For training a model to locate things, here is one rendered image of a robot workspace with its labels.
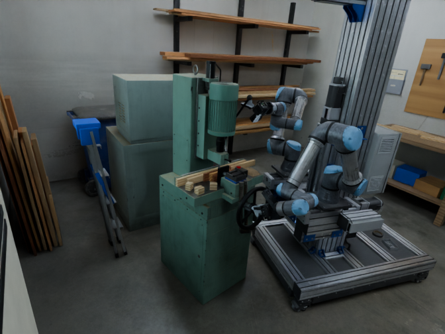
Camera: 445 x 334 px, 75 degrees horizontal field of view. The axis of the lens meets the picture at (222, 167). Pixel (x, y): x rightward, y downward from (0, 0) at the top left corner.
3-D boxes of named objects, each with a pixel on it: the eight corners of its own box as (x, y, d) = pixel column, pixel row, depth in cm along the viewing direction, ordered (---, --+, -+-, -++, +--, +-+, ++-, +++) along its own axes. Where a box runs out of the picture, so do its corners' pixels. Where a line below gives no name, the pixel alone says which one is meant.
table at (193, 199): (203, 215, 160) (204, 205, 158) (173, 193, 181) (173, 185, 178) (273, 187, 198) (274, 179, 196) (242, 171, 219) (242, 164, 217)
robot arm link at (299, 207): (312, 212, 140) (301, 217, 134) (294, 213, 148) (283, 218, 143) (308, 196, 140) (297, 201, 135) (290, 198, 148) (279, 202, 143)
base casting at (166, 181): (206, 221, 178) (207, 208, 175) (158, 185, 217) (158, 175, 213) (255, 200, 206) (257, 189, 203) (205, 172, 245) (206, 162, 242)
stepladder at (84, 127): (110, 261, 242) (76, 126, 190) (104, 244, 261) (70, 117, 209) (129, 253, 250) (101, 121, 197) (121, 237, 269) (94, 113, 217)
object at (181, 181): (177, 187, 176) (177, 179, 174) (175, 185, 178) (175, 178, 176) (246, 166, 214) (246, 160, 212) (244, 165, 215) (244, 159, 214)
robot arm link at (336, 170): (327, 179, 197) (331, 161, 192) (346, 187, 188) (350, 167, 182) (317, 183, 190) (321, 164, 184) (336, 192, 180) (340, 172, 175)
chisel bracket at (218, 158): (220, 167, 187) (220, 155, 184) (206, 160, 197) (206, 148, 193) (228, 165, 192) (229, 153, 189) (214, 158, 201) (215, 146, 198)
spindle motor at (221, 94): (220, 139, 173) (223, 85, 161) (201, 132, 185) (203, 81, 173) (240, 134, 184) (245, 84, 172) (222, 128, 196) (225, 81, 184)
